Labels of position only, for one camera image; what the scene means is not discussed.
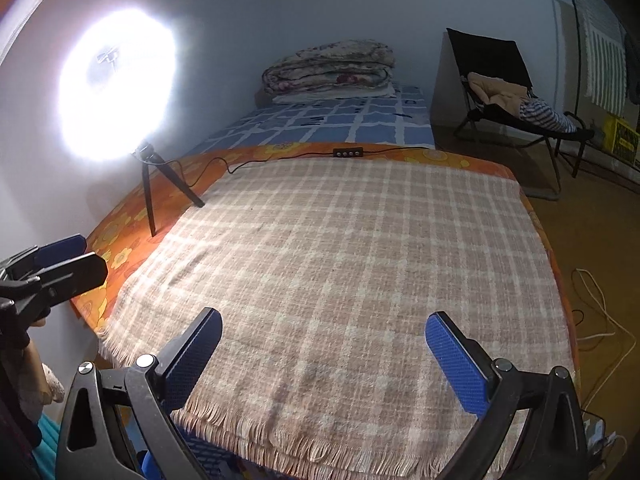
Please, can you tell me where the white ring light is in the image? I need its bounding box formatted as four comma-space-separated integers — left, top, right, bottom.
57, 7, 178, 163

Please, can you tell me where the white floor cable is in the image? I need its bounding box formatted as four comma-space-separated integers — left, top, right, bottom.
575, 267, 636, 411

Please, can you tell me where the beige plaid blanket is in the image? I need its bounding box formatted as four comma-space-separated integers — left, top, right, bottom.
97, 157, 576, 478

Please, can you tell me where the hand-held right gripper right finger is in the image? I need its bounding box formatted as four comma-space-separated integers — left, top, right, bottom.
425, 311, 588, 480

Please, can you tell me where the blue checked bed sheet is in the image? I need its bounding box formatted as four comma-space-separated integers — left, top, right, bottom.
180, 85, 436, 158

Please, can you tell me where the teal clothing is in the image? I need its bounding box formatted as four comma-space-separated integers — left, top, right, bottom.
30, 412, 66, 480

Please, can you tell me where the beige garment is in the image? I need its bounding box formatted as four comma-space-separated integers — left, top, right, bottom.
467, 72, 531, 116

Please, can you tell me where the black folding chair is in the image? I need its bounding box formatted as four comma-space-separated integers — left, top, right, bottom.
446, 27, 596, 178

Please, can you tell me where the striped garment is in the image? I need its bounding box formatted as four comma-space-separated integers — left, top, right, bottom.
517, 97, 578, 133

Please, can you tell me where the green striped hanging towel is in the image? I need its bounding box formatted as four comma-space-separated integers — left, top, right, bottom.
572, 0, 628, 116

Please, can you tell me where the yellow box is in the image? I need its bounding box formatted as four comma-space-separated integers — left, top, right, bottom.
602, 115, 640, 168

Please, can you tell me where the folded floral quilt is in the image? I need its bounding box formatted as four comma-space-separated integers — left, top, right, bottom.
261, 39, 396, 97

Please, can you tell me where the black tripod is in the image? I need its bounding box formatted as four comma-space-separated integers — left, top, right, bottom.
132, 141, 206, 238

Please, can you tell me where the black power cable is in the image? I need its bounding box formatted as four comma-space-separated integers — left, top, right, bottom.
165, 146, 436, 196

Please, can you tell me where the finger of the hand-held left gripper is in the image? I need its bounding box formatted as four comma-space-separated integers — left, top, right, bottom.
32, 252, 109, 307
34, 234, 87, 273

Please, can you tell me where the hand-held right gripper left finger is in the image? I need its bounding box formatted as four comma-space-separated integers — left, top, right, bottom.
55, 306, 223, 480

